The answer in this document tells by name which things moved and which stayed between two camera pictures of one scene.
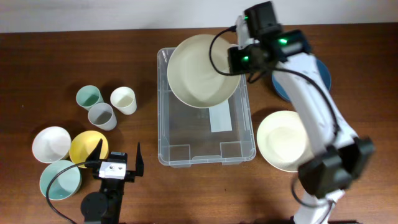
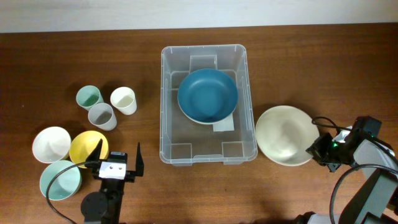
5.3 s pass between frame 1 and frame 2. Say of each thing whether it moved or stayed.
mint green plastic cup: stayed
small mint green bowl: stayed
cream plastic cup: stayed
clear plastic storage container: stayed
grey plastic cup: stayed
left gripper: stayed
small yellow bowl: stayed
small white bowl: stayed
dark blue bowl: moved
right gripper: moved
